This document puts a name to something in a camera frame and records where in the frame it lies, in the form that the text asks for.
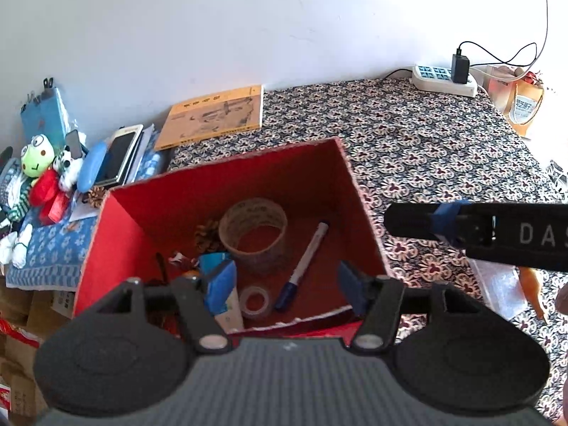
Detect white lotion bottle blue cap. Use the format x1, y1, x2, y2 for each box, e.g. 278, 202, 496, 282
198, 252, 246, 333

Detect blue white marker pen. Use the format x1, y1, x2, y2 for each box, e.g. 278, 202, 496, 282
274, 220, 330, 311

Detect yellow gift bag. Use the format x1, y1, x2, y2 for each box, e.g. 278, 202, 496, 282
506, 69, 546, 140

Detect black charger cable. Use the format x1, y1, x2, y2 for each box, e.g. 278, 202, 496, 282
457, 41, 540, 65

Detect white black dog plush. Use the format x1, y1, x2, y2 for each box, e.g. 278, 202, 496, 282
53, 146, 85, 191

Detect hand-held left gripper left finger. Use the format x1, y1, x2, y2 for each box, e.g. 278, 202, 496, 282
116, 260, 238, 356

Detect black smartphone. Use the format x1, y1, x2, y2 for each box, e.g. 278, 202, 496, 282
95, 131, 138, 187

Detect blue glasses case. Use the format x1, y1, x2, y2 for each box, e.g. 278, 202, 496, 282
76, 140, 108, 193

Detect green frog plush toy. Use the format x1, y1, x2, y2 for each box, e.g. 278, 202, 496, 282
0, 135, 56, 269

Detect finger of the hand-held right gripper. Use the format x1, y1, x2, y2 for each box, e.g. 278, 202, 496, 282
384, 200, 472, 247

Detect tangled white cables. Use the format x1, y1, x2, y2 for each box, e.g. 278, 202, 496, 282
549, 160, 568, 196

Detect yellow book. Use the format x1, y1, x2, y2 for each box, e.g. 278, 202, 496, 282
154, 84, 264, 152

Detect translucent pink plastic bag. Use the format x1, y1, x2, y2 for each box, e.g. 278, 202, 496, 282
481, 64, 518, 116

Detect red plush toy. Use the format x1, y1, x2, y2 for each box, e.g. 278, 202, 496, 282
29, 171, 63, 207

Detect black charger plug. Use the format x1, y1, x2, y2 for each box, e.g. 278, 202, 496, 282
452, 53, 471, 85

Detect small dark phone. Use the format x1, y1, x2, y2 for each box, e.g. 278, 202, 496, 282
66, 130, 85, 158

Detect red cardboard box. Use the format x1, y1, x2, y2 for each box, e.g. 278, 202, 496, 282
72, 137, 393, 342

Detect brown cardboard box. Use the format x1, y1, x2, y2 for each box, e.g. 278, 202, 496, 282
0, 275, 85, 426

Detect clear plastic bag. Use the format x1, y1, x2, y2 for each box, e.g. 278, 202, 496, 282
470, 260, 529, 318

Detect red packet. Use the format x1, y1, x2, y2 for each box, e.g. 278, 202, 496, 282
40, 186, 74, 227

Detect blue floral cloth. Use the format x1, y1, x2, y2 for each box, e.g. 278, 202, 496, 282
4, 126, 169, 294

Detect large clear tape roll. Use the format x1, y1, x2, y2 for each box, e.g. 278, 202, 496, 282
218, 198, 288, 273

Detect dark pine cone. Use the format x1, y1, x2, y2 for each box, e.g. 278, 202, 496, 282
195, 219, 225, 256

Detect small clear tape roll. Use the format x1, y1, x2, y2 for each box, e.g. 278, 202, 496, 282
239, 286, 271, 319

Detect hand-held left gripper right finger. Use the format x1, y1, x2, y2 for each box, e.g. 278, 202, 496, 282
337, 260, 485, 356

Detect floral patterned tablecloth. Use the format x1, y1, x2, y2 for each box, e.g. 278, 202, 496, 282
166, 77, 568, 422

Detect wooden gourd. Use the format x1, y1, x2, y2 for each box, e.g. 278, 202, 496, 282
517, 267, 546, 322

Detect blue book with clips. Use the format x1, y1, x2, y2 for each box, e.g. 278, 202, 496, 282
20, 79, 72, 143

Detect white power strip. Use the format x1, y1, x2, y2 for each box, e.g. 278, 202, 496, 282
410, 65, 479, 98

